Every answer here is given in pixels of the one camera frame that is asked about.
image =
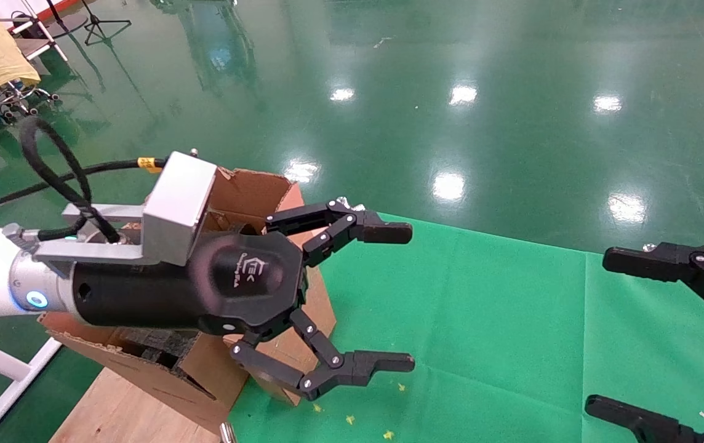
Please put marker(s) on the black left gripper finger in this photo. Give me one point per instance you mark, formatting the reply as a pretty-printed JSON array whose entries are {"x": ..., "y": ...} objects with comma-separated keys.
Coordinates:
[
  {"x": 352, "y": 368},
  {"x": 383, "y": 232}
]

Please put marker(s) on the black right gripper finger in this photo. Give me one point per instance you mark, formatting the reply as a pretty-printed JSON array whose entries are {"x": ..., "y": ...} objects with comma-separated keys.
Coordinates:
[
  {"x": 666, "y": 261},
  {"x": 635, "y": 418}
]

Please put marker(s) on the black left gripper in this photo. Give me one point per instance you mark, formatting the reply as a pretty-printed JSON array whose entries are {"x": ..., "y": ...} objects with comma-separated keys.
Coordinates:
[{"x": 161, "y": 295}]

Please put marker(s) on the large open cardboard carton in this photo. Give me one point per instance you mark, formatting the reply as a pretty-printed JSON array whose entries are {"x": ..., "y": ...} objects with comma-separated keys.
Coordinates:
[{"x": 253, "y": 191}]

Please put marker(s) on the black foam insert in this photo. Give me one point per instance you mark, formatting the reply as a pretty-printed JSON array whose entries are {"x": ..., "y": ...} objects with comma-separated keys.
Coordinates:
[{"x": 149, "y": 344}]

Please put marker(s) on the green cloth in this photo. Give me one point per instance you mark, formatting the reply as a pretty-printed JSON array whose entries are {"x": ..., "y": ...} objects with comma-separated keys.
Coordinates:
[{"x": 481, "y": 320}]

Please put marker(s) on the office chair wheel base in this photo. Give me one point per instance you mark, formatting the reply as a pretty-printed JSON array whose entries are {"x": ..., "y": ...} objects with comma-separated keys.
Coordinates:
[{"x": 20, "y": 98}]

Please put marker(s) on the black tripod stand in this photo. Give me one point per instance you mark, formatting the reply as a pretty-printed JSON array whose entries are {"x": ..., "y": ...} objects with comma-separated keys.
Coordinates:
[{"x": 101, "y": 26}]

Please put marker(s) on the white metal rack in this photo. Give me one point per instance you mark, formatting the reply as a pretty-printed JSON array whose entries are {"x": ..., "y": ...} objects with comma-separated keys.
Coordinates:
[{"x": 35, "y": 46}]

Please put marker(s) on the black round base stand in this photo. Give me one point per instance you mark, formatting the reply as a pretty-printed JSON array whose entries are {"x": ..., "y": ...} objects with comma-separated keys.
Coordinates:
[{"x": 68, "y": 24}]

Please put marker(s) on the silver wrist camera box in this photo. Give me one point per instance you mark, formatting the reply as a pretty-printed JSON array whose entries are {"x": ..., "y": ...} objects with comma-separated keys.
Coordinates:
[{"x": 180, "y": 203}]

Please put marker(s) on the white table frame leg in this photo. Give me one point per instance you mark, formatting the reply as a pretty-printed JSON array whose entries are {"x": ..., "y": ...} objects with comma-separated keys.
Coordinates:
[{"x": 1, "y": 375}]

